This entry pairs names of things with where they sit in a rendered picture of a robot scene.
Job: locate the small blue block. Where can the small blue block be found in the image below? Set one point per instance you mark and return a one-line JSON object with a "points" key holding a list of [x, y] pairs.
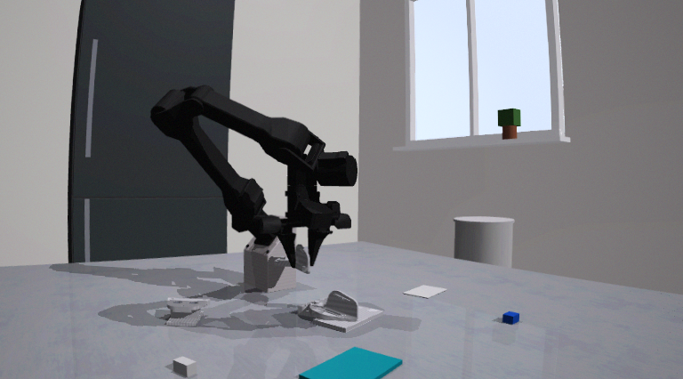
{"points": [[510, 317]]}

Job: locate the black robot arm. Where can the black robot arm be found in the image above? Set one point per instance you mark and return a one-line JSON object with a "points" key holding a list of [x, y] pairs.
{"points": [[284, 139]]}

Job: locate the teal flat rectangular plate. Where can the teal flat rectangular plate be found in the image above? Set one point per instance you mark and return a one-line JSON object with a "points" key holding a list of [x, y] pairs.
{"points": [[355, 363]]}

